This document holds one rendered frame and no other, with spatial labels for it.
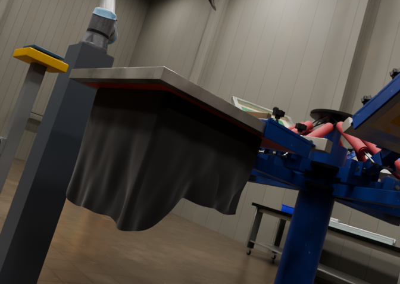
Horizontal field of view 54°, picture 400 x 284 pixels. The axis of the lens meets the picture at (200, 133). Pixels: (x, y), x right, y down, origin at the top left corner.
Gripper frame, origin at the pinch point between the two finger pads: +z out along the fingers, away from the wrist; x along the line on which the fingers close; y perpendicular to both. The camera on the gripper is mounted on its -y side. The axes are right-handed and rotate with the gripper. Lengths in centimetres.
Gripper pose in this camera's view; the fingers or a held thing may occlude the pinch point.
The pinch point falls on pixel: (225, 2)
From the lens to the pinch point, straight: 244.9
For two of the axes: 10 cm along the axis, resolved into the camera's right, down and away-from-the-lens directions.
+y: -0.5, 2.2, -9.7
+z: 6.7, 7.3, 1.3
